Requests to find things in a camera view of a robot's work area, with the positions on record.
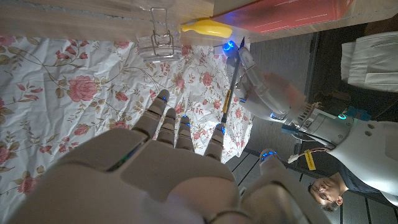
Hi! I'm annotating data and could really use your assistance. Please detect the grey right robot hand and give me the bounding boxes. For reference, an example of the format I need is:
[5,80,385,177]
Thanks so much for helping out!
[6,88,333,224]

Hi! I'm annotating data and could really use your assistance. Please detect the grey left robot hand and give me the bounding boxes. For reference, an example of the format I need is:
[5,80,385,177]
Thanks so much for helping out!
[224,39,315,123]

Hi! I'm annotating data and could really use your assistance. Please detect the black mechanical pencil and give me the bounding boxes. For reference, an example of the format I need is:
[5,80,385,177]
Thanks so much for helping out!
[220,36,246,124]

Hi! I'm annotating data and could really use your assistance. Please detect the yellow toy banana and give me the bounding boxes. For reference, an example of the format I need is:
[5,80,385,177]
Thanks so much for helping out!
[181,18,234,39]

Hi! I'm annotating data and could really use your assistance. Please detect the clear glass jar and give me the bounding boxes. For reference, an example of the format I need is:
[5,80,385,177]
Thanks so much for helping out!
[136,0,183,63]

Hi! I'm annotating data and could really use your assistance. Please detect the red hardcover book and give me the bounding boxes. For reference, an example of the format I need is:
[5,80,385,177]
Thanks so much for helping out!
[211,0,354,34]

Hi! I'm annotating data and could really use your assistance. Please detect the person's white shorts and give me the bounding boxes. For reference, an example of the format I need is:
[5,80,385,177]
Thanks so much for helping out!
[340,30,398,93]

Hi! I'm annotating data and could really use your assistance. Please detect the person with glasses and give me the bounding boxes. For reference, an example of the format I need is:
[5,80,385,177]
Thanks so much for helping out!
[307,163,382,213]

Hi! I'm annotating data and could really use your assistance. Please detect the floral backdrop cloth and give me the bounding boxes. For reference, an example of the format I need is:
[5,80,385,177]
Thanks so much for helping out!
[0,35,253,216]

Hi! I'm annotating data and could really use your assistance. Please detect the yellow tagged wrist wire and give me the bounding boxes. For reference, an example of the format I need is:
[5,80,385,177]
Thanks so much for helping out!
[287,147,331,172]

